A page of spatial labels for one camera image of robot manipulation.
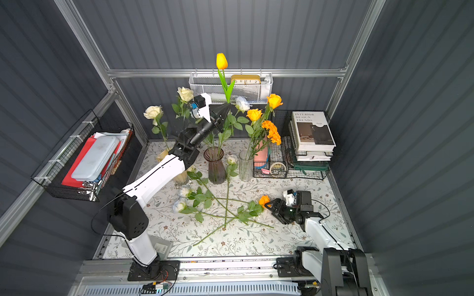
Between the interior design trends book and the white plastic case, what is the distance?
810mm

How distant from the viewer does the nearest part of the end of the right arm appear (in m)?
0.65

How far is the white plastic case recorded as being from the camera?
2.20 feet

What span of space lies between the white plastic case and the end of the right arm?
69cm
